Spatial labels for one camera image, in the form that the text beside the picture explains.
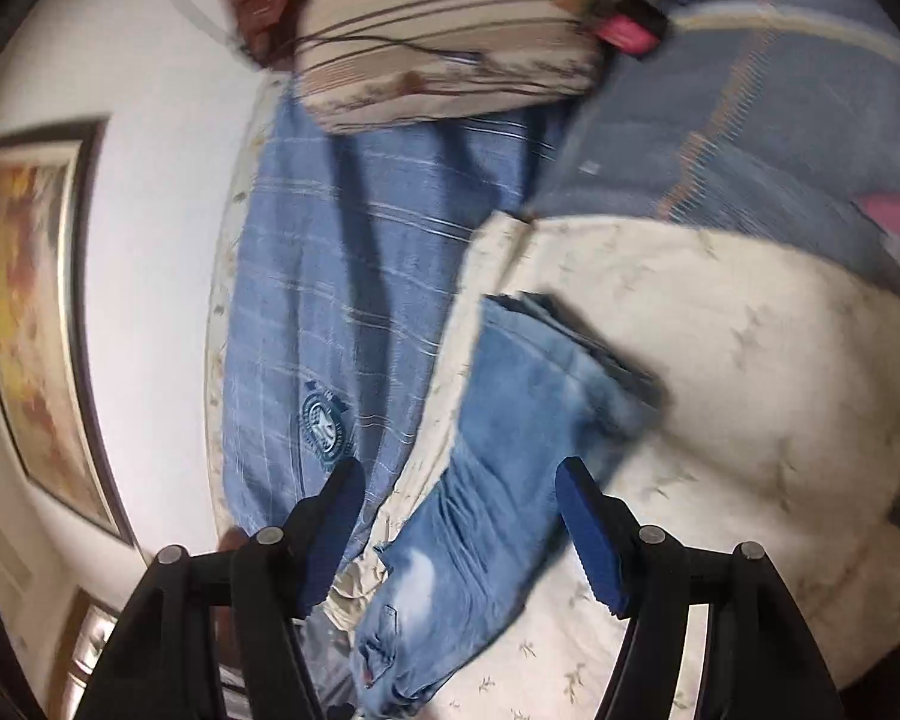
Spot blue striped cloth with emblem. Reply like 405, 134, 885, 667
220, 79, 580, 565

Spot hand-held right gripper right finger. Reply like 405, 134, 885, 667
555, 455, 848, 720

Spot beige striped pillow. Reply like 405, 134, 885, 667
292, 0, 608, 137

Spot red-brown patterned cloth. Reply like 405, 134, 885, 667
220, 0, 323, 70

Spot dark thin cable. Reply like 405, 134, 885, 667
292, 13, 490, 67

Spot pink and black object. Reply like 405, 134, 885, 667
596, 0, 672, 57

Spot framed painting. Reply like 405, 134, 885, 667
0, 116, 140, 545

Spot light blue denim pants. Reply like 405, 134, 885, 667
347, 291, 666, 720

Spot grey-blue patterned blanket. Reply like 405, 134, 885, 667
532, 0, 900, 302

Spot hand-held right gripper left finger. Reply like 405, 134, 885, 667
75, 456, 367, 720

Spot cream floral bed sheet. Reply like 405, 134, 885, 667
321, 211, 900, 720

